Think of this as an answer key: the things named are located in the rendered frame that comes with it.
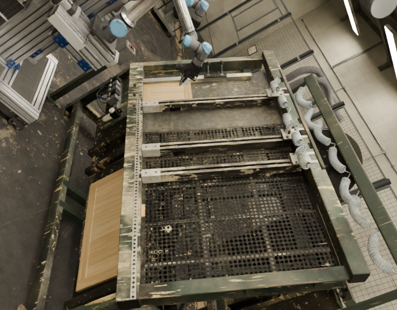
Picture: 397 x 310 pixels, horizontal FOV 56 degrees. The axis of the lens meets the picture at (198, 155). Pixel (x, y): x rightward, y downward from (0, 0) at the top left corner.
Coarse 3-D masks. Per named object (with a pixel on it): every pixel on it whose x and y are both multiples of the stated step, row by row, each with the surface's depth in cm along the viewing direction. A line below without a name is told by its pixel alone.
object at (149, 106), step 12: (240, 96) 301; (252, 96) 301; (264, 96) 302; (276, 96) 296; (144, 108) 295; (156, 108) 296; (168, 108) 297; (180, 108) 298; (192, 108) 299; (204, 108) 300
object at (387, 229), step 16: (304, 80) 368; (320, 96) 344; (320, 112) 334; (336, 128) 314; (336, 144) 306; (176, 160) 313; (352, 160) 289; (352, 176) 282; (368, 192) 267; (368, 208) 261; (384, 208) 255; (384, 224) 249; (384, 240) 247; (368, 304) 233
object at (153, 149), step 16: (288, 128) 258; (144, 144) 263; (160, 144) 263; (176, 144) 263; (192, 144) 265; (208, 144) 263; (224, 144) 263; (240, 144) 264; (256, 144) 265; (272, 144) 267; (288, 144) 268
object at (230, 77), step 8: (144, 80) 323; (152, 80) 322; (160, 80) 322; (168, 80) 322; (176, 80) 323; (200, 80) 325; (208, 80) 326; (216, 80) 327; (224, 80) 327; (232, 80) 328
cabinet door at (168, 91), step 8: (144, 88) 318; (152, 88) 318; (160, 88) 318; (168, 88) 318; (176, 88) 318; (184, 88) 318; (144, 96) 310; (152, 96) 311; (160, 96) 311; (168, 96) 311; (176, 96) 311; (184, 96) 310
